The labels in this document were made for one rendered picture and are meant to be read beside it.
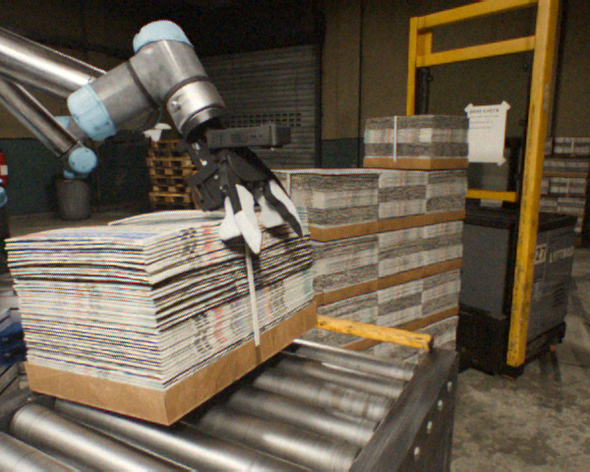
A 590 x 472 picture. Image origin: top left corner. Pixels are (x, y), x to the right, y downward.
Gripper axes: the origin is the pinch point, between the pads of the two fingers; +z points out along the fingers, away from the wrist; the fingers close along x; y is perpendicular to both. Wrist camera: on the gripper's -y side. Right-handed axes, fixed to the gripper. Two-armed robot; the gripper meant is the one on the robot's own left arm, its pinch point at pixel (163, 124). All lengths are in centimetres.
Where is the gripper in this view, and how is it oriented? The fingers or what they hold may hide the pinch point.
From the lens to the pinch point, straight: 176.9
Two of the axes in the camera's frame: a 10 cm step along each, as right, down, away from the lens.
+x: 5.4, 2.9, -7.9
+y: -0.7, 9.5, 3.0
